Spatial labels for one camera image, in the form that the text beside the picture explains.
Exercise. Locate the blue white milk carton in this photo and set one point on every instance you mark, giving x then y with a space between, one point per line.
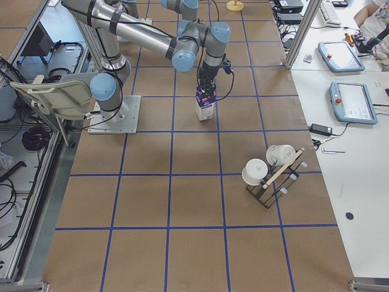
204 105

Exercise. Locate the wooden mug tree stand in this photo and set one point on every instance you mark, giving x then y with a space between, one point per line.
235 6

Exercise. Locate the white mug on rack front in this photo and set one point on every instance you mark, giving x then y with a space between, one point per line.
254 171

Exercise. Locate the white mug on rack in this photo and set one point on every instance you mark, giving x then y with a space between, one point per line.
279 154
254 171

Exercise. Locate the white mug on rack rear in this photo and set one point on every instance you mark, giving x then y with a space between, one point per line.
279 154

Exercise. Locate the black power adapter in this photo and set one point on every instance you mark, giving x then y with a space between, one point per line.
320 130

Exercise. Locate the metal allen key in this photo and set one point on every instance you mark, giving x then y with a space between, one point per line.
325 151

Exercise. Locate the beige plastic chair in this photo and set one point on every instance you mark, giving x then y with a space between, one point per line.
67 99

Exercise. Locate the upper teach pendant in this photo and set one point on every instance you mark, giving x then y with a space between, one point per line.
340 57

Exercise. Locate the teach pendant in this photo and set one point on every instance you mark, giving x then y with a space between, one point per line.
351 102
340 57

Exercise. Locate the white keyboard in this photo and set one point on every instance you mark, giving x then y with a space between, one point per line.
328 14

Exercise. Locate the lower teach pendant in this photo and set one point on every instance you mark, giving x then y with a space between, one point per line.
351 102

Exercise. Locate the person in white shirt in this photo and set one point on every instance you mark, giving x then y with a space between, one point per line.
373 18

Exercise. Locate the black round table cap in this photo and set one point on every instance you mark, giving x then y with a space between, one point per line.
349 216

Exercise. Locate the wooden rack handle bar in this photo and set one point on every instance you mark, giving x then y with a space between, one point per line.
283 168

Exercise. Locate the black wire mug rack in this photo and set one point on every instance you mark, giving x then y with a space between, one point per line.
274 185

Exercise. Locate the aluminium frame post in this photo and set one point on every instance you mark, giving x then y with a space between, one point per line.
302 31

